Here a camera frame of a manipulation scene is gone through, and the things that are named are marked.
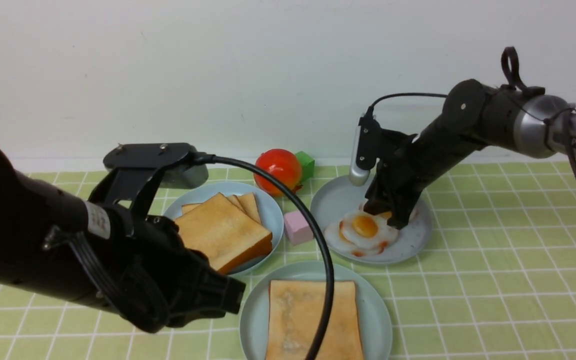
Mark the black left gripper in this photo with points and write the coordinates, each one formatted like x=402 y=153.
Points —
x=108 y=253

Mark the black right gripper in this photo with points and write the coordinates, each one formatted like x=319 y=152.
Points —
x=407 y=164

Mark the toast slice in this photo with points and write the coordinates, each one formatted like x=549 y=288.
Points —
x=295 y=309
x=247 y=203
x=224 y=233

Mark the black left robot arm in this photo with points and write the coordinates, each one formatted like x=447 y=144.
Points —
x=22 y=227

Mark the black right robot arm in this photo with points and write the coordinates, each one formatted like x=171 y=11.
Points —
x=474 y=116

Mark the grey plate with eggs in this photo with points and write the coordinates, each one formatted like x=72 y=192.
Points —
x=340 y=196

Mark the blue plate with bread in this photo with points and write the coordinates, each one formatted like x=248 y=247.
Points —
x=269 y=210

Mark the green cube block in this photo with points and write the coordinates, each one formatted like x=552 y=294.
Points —
x=307 y=164

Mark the red tomato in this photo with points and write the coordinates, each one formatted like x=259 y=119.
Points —
x=283 y=165

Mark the pink cube block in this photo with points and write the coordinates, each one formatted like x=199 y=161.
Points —
x=297 y=228

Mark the green checkered tablecloth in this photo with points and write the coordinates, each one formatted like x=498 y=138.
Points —
x=497 y=280

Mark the light teal empty plate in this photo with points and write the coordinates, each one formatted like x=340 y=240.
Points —
x=375 y=325

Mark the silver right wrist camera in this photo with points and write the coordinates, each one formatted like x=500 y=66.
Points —
x=365 y=149

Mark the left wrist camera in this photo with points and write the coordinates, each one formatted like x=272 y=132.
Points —
x=175 y=161

